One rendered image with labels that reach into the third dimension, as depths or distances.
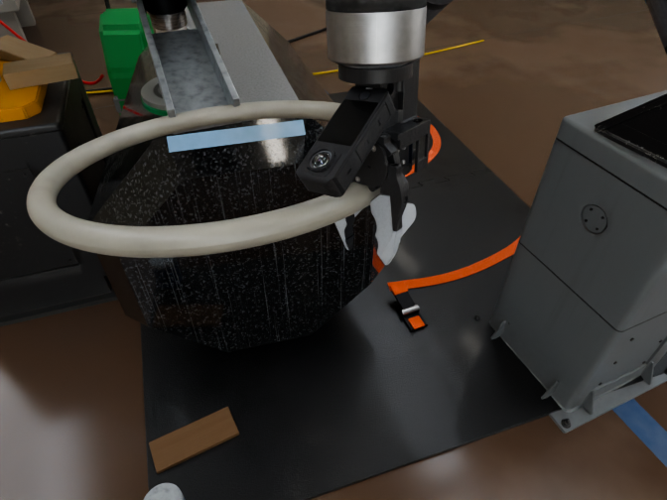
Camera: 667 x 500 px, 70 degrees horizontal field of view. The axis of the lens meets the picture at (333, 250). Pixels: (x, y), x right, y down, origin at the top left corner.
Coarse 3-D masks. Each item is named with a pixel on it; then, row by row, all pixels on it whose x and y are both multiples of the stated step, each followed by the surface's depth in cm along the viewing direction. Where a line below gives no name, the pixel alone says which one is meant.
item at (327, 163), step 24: (360, 96) 45; (384, 96) 44; (336, 120) 44; (360, 120) 43; (384, 120) 44; (336, 144) 43; (360, 144) 42; (312, 168) 42; (336, 168) 41; (336, 192) 42
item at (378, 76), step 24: (360, 72) 43; (384, 72) 42; (408, 72) 44; (408, 96) 48; (408, 120) 49; (384, 144) 45; (408, 144) 48; (360, 168) 48; (384, 168) 46; (408, 168) 51
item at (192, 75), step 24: (192, 0) 104; (144, 24) 96; (168, 48) 99; (192, 48) 100; (168, 72) 93; (192, 72) 94; (216, 72) 92; (168, 96) 81; (192, 96) 89; (216, 96) 89
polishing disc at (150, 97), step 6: (156, 78) 125; (150, 84) 123; (156, 84) 123; (144, 90) 120; (150, 90) 120; (156, 90) 120; (144, 96) 118; (150, 96) 118; (156, 96) 118; (162, 96) 118; (150, 102) 115; (156, 102) 115; (162, 102) 115; (156, 108) 116; (162, 108) 115
